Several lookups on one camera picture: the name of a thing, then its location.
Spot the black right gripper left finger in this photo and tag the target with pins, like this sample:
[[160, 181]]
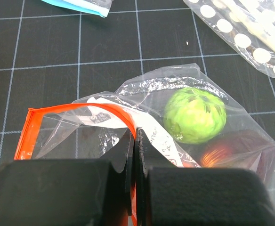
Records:
[[69, 192]]

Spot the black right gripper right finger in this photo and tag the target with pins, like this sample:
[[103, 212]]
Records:
[[167, 195]]

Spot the clear bag orange zipper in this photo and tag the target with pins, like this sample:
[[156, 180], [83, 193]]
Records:
[[90, 126]]

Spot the green custard apple toy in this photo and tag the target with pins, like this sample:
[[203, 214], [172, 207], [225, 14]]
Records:
[[194, 116]]

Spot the dark purple mangosteen toy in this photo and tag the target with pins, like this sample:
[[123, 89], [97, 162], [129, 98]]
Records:
[[246, 149]]

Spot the clear bag blue zipper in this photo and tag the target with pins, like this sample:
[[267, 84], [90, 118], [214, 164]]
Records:
[[95, 7]]

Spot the white polka dot bag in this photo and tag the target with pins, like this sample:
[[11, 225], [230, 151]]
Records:
[[247, 26]]

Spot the black grid cutting mat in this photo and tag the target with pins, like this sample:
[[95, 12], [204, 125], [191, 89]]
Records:
[[52, 56]]

